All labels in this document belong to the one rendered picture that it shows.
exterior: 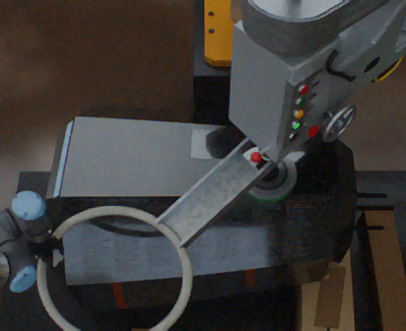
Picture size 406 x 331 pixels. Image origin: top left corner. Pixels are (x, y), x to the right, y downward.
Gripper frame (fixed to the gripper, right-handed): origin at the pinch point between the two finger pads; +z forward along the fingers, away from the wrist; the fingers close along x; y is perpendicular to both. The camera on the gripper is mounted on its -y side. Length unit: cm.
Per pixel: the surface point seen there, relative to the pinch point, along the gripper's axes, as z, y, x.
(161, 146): 1, -54, 16
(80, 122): 2, -54, -17
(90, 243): 16.6, -14.9, 4.4
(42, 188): 89, -63, -58
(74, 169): 3.2, -34.2, -9.7
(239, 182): -14, -41, 49
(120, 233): 13.1, -21.5, 14.1
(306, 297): 63, -44, 89
